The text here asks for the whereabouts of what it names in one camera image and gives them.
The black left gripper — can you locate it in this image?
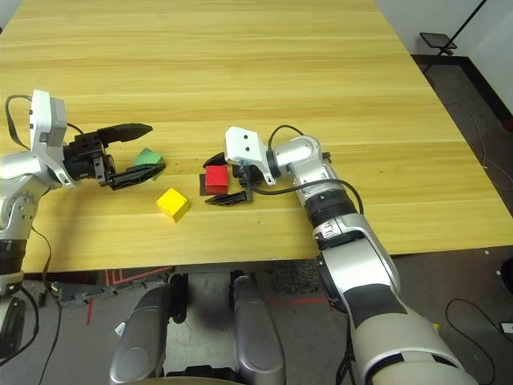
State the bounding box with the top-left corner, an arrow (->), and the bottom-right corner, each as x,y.
63,123 -> 167,191

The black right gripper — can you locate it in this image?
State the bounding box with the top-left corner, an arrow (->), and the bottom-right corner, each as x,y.
202,151 -> 264,208

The red wooden block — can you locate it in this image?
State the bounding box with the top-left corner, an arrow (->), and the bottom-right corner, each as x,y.
204,164 -> 230,197

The green wooden block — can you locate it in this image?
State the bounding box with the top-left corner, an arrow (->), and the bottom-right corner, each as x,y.
134,147 -> 167,182

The yellow wooden block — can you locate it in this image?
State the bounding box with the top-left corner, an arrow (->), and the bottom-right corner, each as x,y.
156,187 -> 191,224

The black square pad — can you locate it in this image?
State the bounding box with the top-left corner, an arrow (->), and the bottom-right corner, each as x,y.
199,172 -> 230,198

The speckled grey foam mat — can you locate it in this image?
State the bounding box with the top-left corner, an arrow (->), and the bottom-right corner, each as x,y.
274,260 -> 322,296

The silver robot right leg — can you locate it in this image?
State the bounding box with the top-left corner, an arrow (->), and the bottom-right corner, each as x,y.
230,274 -> 288,385

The silver robot leg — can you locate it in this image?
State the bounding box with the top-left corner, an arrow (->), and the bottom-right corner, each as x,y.
109,274 -> 189,385
230,274 -> 288,385

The silver robot left leg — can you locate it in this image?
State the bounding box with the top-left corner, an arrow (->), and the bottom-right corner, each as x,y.
109,274 -> 189,385

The beige and black robot torso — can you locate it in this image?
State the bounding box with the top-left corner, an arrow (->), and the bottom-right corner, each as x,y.
163,365 -> 241,385

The black tripod stand with plate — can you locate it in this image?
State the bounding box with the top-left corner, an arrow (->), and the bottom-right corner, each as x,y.
419,0 -> 488,73

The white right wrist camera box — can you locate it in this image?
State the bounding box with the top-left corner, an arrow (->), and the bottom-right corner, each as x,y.
224,126 -> 281,186

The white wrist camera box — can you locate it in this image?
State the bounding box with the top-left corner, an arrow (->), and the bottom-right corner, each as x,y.
224,126 -> 281,186
30,89 -> 77,188

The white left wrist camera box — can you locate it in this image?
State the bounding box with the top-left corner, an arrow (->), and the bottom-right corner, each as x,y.
30,89 -> 77,188

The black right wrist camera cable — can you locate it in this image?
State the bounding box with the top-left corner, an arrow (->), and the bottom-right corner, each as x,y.
248,124 -> 365,216

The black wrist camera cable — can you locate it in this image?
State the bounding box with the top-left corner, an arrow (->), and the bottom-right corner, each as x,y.
248,124 -> 365,216
0,95 -> 86,385

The black left wrist camera cable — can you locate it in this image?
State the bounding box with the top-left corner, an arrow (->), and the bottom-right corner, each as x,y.
0,95 -> 86,385

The thin grey floor wire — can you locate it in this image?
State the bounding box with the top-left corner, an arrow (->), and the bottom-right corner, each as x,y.
446,102 -> 513,181

